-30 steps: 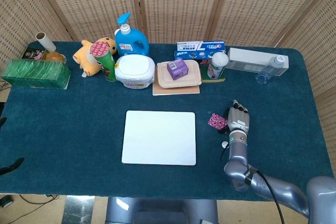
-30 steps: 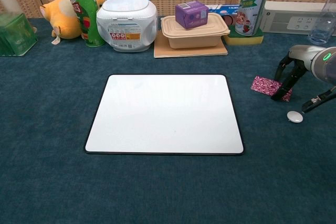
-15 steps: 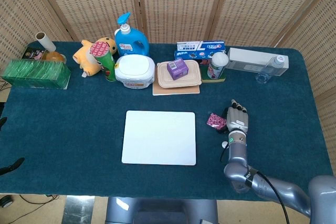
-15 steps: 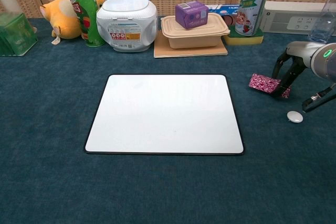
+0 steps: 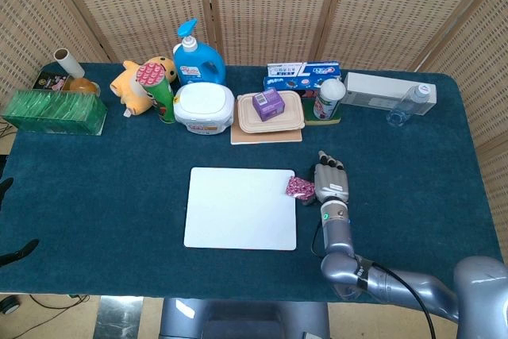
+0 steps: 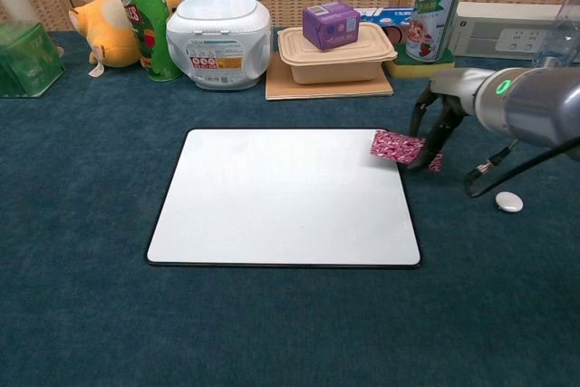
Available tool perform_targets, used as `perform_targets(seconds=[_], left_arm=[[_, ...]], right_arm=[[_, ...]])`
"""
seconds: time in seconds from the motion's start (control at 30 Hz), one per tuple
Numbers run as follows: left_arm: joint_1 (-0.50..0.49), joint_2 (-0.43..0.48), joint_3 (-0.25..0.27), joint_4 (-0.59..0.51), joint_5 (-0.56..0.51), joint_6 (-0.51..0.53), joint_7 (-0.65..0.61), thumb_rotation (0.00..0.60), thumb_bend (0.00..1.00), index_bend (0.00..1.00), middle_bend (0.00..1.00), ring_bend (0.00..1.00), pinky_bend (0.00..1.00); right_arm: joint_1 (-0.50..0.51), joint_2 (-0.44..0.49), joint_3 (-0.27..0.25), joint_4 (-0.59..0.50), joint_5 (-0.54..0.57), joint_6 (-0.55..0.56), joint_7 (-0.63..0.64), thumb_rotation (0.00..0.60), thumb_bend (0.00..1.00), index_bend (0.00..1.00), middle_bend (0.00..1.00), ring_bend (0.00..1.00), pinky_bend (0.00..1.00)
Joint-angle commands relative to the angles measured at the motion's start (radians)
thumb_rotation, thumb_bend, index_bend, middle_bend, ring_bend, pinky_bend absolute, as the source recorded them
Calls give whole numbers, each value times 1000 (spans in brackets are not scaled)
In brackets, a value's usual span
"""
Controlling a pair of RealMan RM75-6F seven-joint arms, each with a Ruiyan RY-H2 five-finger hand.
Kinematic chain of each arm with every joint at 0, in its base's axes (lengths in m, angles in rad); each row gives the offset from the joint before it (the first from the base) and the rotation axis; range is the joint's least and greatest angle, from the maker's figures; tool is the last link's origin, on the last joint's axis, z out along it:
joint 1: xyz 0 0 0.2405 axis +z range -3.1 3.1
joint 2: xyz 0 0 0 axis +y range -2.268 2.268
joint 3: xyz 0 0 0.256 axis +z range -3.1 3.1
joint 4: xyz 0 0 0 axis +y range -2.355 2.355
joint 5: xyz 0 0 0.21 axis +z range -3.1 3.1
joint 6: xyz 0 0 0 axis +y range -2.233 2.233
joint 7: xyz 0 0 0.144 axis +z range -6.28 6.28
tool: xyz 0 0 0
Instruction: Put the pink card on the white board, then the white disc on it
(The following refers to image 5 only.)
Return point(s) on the amber round jar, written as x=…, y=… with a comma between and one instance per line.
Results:
x=81, y=85

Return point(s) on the green transparent tea box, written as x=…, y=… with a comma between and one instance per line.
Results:
x=51, y=110

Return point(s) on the black caster wheel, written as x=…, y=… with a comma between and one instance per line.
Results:
x=8, y=305

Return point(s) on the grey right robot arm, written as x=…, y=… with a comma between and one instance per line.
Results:
x=337, y=236

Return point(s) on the woven folding screen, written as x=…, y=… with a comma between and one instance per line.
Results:
x=278, y=5

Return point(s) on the green chips can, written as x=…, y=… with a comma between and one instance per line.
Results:
x=162, y=101

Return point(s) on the cardboard tube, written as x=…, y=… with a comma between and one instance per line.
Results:
x=69, y=63

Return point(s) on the metal table leg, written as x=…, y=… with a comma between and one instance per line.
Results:
x=119, y=319

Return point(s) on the clear plastic bottle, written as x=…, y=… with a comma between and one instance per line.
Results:
x=405, y=109

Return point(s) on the purple carton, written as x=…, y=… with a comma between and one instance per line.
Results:
x=270, y=106

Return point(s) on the white rectangular box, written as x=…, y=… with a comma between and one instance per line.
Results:
x=373, y=91

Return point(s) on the dark box with pink print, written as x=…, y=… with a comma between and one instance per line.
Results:
x=49, y=81

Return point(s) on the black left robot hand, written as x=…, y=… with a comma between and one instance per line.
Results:
x=21, y=251

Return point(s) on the blue toothpaste box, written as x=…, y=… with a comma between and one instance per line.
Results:
x=293, y=75

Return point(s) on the grey robot torso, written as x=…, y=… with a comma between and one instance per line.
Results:
x=238, y=319

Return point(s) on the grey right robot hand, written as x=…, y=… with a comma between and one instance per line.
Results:
x=331, y=182

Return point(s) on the white rectangular board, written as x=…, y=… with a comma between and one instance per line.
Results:
x=238, y=212

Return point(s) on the teal table cloth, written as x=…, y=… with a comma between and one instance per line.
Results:
x=119, y=196

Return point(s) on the yellow green sponge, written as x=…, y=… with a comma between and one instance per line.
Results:
x=309, y=115

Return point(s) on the beige lunch box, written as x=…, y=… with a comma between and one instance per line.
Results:
x=246, y=116

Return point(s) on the yellow plush toy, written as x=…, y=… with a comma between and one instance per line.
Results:
x=131, y=93

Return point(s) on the thin tan cutting board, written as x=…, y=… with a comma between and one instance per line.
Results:
x=270, y=137

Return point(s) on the blue detergent bottle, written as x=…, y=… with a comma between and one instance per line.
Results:
x=198, y=65

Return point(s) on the white wet wipes container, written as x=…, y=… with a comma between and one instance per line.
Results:
x=202, y=102

